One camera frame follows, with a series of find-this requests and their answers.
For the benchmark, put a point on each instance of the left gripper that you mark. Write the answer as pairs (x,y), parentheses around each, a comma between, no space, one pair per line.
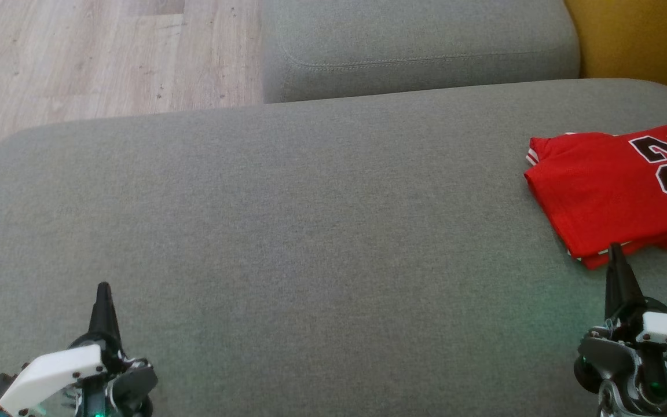
(55,373)

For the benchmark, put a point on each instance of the red jersey with number print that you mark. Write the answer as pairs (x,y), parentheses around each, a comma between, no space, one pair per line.
(594,191)

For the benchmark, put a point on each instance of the yellow cushion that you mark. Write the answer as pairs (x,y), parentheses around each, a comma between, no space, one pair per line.
(640,40)

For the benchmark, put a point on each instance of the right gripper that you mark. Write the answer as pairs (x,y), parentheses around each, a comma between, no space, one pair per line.
(663,336)

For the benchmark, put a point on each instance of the grey sofa cushion with seam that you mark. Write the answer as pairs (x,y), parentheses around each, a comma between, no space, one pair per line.
(414,46)

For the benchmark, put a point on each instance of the large grey sofa seat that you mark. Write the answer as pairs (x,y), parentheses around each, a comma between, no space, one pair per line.
(310,243)

